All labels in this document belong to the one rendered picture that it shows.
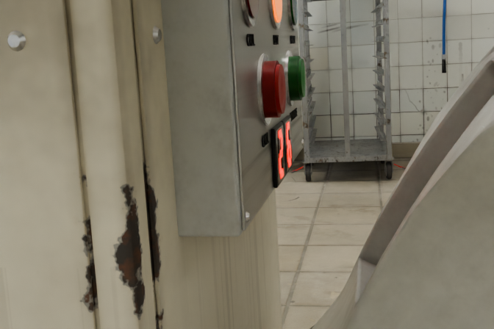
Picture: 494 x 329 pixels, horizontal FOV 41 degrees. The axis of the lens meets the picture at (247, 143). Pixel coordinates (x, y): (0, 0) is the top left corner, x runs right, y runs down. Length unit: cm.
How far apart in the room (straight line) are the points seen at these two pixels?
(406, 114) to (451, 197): 408
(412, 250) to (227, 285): 11
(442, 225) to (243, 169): 12
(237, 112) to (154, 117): 4
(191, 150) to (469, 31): 417
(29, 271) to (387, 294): 19
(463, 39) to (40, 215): 422
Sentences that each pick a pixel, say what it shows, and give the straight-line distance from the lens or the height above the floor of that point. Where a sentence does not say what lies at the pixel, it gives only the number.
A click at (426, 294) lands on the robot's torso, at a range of 37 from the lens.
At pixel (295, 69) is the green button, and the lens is 43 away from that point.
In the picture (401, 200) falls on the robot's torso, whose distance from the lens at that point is 45.
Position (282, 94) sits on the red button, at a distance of 35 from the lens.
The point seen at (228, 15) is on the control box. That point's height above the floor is 80.
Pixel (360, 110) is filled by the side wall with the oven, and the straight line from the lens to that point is 441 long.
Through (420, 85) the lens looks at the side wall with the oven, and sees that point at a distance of 441.
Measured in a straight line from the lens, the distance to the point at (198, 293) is 33.
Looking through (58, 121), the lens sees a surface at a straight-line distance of 25.
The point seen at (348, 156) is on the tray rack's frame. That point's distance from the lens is 369.
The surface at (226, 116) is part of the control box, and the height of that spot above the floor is 75.
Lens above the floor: 78
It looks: 8 degrees down
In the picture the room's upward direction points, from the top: 3 degrees counter-clockwise
